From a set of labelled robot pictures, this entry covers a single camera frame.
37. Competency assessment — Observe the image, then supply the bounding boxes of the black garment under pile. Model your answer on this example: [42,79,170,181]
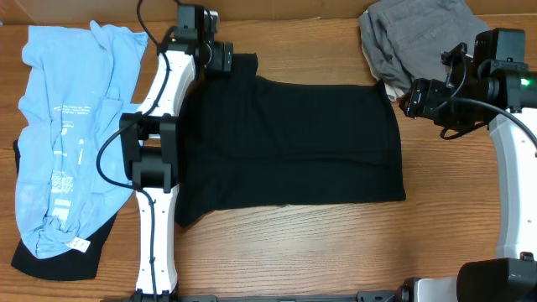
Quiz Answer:
[10,138,119,282]

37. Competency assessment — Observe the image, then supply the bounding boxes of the folded white garment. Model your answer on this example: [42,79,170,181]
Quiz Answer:
[358,10,408,102]

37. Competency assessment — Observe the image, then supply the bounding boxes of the light blue t-shirt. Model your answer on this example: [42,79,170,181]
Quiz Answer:
[15,22,148,259]

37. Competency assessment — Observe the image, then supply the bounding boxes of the folded grey trousers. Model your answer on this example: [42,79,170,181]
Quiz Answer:
[367,0,489,92]

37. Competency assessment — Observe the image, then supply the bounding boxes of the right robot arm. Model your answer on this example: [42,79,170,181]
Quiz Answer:
[383,28,536,302]

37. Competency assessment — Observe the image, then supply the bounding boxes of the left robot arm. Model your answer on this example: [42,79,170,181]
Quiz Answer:
[120,4,233,301]

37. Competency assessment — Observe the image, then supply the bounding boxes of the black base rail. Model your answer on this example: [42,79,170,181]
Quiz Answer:
[102,289,414,302]

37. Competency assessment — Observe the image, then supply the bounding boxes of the black t-shirt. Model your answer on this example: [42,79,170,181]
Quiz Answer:
[175,54,406,227]

